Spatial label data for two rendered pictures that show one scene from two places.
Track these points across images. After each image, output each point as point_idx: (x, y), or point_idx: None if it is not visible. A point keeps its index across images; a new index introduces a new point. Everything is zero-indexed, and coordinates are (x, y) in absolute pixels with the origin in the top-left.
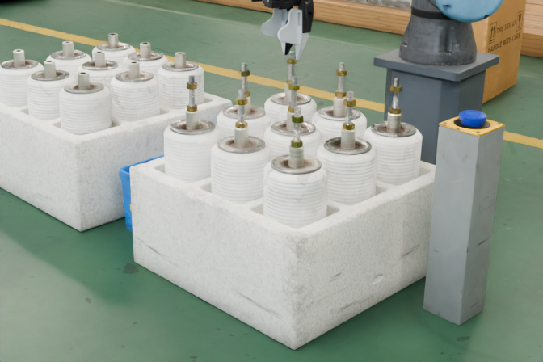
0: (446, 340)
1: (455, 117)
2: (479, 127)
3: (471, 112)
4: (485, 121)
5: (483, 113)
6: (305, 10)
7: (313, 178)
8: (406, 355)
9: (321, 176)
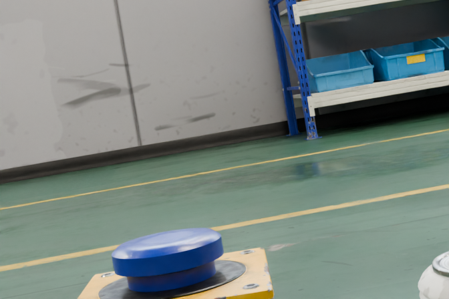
0: None
1: (263, 269)
2: (125, 281)
3: (174, 237)
4: (114, 271)
5: (133, 250)
6: None
7: (421, 277)
8: None
9: (424, 285)
